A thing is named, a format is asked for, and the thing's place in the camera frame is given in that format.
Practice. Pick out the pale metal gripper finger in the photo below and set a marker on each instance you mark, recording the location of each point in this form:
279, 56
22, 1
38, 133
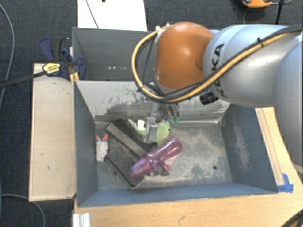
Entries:
152, 131

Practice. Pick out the green toy animal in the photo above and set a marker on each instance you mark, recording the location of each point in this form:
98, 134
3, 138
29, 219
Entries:
163, 131

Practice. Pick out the purple spray bottle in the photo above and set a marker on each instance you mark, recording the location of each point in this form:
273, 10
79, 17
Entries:
161, 155

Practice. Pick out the dark green flat block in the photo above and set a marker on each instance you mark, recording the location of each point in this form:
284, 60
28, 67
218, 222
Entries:
122, 171
125, 136

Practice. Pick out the white toy rabbit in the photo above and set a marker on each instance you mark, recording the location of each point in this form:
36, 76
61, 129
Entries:
101, 149

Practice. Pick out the grey metal bin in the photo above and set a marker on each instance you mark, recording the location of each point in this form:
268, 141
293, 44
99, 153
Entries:
203, 155

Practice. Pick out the pale wood flat board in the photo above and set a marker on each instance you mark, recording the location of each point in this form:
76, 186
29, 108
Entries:
52, 138

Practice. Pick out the black cylinder on white bracket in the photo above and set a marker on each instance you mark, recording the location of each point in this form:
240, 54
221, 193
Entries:
208, 98

